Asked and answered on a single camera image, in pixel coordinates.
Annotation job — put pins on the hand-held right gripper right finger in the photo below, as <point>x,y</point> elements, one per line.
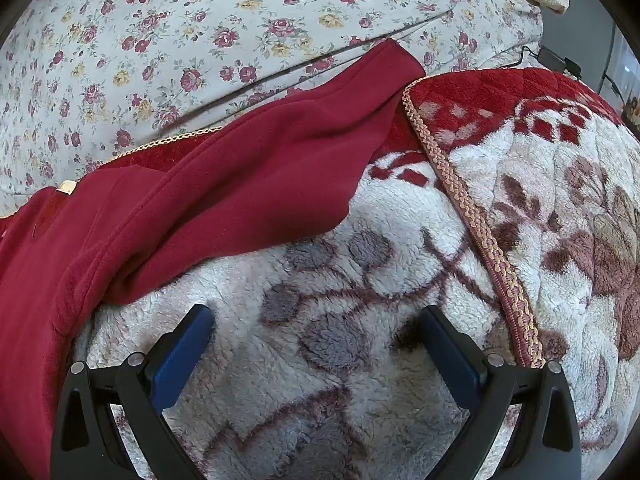
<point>454,362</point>

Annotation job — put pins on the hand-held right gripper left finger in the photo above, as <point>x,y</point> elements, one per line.
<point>181,357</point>

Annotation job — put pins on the red fleece garment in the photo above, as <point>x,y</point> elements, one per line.
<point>225,185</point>

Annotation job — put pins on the red and white plush blanket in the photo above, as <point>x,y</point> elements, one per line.
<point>350,285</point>

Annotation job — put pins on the floral bed sheet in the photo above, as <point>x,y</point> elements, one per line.
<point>200,35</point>

